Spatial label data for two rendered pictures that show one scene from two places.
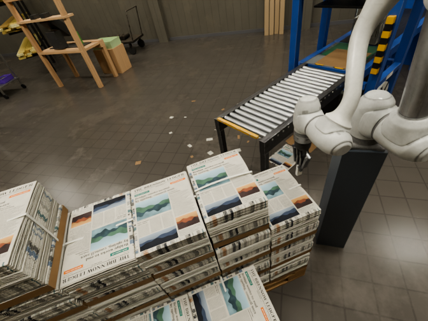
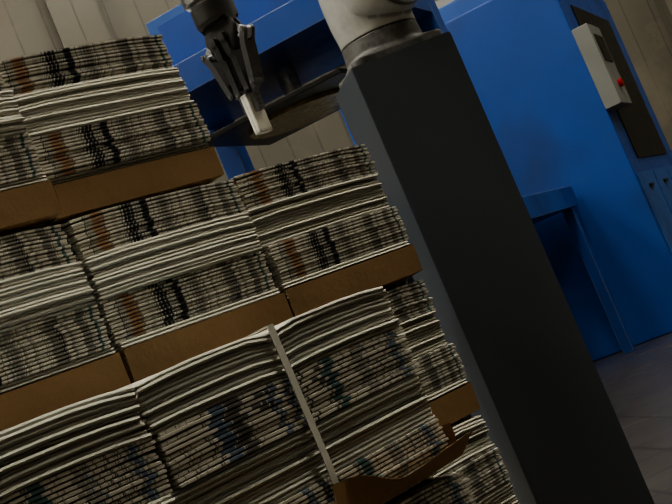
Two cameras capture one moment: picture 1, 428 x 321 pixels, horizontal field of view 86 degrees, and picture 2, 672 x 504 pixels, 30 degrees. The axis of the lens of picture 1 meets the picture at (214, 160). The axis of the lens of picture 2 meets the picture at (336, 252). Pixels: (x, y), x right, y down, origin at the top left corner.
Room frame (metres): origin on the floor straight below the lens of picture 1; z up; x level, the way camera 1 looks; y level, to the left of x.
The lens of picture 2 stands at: (-0.94, 0.69, 0.56)
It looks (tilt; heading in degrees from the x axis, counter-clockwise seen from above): 4 degrees up; 326
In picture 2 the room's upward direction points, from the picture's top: 23 degrees counter-clockwise
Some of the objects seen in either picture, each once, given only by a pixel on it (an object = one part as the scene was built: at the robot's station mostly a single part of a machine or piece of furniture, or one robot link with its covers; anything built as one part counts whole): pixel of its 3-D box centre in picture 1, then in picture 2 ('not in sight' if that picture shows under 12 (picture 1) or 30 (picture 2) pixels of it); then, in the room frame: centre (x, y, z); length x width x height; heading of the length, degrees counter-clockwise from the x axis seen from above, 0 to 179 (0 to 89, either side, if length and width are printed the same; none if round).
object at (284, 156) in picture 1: (286, 156); not in sight; (1.87, -0.82, 0.00); 0.37 x 0.28 x 0.01; 124
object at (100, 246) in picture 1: (112, 244); not in sight; (0.61, 0.54, 0.95); 0.38 x 0.29 x 0.23; 11
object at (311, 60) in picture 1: (344, 59); not in sight; (2.42, -1.64, 0.75); 0.70 x 0.65 x 0.10; 124
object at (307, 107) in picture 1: (308, 115); not in sight; (0.79, -0.43, 1.30); 0.13 x 0.11 x 0.16; 7
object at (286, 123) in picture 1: (313, 107); not in sight; (1.65, -0.93, 0.74); 1.34 x 0.05 x 0.12; 124
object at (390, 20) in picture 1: (382, 46); not in sight; (1.86, -1.58, 1.05); 0.05 x 0.05 x 0.45; 34
